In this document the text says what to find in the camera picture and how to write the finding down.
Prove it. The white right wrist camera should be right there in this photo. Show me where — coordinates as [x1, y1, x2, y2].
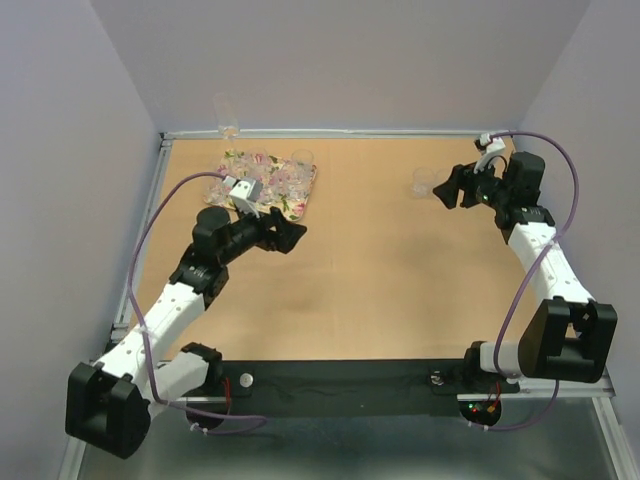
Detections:
[473, 132, 506, 173]

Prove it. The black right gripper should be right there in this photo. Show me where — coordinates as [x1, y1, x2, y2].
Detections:
[431, 153, 511, 210]

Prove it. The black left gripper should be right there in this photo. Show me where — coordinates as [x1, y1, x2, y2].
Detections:
[218, 201, 305, 266]

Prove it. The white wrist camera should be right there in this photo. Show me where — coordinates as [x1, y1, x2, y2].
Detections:
[223, 176, 263, 217]
[473, 132, 506, 173]

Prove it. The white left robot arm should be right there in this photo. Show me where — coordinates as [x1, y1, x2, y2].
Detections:
[65, 207, 307, 459]

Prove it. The large clear faceted tumbler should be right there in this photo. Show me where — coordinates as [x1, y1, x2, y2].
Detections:
[258, 168, 285, 205]

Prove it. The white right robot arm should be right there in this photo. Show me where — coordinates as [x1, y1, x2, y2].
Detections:
[433, 152, 618, 390]

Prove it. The clear faceted tumbler front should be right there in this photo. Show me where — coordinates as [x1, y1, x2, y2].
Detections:
[283, 172, 310, 201]

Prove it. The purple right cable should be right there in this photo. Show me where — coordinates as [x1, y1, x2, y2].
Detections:
[487, 130, 582, 432]

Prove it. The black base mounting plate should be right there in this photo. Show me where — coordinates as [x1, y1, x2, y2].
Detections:
[187, 359, 519, 418]

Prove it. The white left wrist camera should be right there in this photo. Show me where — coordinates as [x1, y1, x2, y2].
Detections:
[223, 176, 263, 217]

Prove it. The floral patterned tray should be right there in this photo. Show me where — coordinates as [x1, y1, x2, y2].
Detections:
[215, 148, 317, 222]

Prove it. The tall clear stemmed glass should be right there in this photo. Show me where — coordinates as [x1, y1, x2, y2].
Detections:
[213, 93, 240, 141]

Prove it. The front aluminium rail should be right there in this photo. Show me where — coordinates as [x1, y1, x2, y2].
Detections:
[79, 355, 615, 401]

